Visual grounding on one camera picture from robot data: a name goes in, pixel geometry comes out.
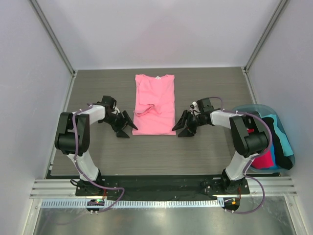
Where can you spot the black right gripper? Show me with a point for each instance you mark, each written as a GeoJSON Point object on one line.
{"type": "Point", "coordinates": [190, 122]}

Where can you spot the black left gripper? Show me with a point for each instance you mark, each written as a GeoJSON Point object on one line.
{"type": "Point", "coordinates": [120, 132]}

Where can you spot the light pink t shirt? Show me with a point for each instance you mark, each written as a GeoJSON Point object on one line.
{"type": "Point", "coordinates": [154, 112]}

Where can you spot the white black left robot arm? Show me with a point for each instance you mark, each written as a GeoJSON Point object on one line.
{"type": "Point", "coordinates": [73, 136]}

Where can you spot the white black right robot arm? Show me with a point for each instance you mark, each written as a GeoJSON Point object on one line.
{"type": "Point", "coordinates": [251, 137]}

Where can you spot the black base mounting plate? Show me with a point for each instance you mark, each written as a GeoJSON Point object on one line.
{"type": "Point", "coordinates": [163, 188]}

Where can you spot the magenta t shirt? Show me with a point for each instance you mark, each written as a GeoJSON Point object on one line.
{"type": "Point", "coordinates": [263, 162]}

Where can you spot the blue t shirt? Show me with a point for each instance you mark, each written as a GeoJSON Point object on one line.
{"type": "Point", "coordinates": [272, 153]}

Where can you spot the turquoise t shirt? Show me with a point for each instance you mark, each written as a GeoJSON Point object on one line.
{"type": "Point", "coordinates": [286, 147]}

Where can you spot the teal plastic laundry basket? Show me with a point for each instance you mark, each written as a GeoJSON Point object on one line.
{"type": "Point", "coordinates": [262, 110]}

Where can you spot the black t shirt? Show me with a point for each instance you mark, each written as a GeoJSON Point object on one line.
{"type": "Point", "coordinates": [281, 161]}

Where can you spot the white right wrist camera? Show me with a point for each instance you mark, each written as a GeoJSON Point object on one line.
{"type": "Point", "coordinates": [194, 106]}

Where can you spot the slotted white cable duct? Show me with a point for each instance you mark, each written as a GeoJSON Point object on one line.
{"type": "Point", "coordinates": [97, 203]}

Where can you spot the aluminium front frame rail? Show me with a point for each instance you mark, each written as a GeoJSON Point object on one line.
{"type": "Point", "coordinates": [265, 185]}

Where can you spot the left aluminium corner post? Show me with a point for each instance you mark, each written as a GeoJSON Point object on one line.
{"type": "Point", "coordinates": [47, 27]}

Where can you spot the aluminium corner post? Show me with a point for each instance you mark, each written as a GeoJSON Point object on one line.
{"type": "Point", "coordinates": [47, 27]}
{"type": "Point", "coordinates": [282, 4]}

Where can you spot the right aluminium corner post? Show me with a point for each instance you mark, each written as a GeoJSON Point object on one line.
{"type": "Point", "coordinates": [282, 4]}

